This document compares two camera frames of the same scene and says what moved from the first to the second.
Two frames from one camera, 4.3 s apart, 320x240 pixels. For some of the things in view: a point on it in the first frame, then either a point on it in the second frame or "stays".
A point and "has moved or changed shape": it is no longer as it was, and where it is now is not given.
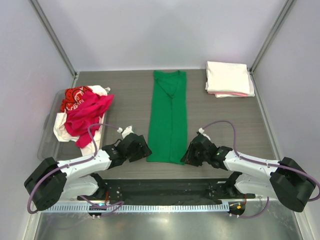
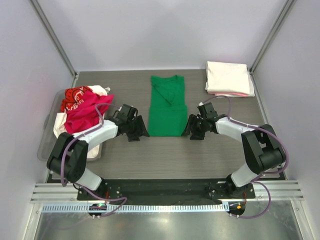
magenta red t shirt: [83, 118] stays
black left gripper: [143, 151] -> [141, 130]
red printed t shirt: [73, 96] stays
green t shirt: [167, 133] has moved or changed shape
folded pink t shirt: [227, 94] stays
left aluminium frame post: [54, 38] stays
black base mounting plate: [166, 190] stays
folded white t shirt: [228, 77] stays
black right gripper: [188, 158] -> [197, 135]
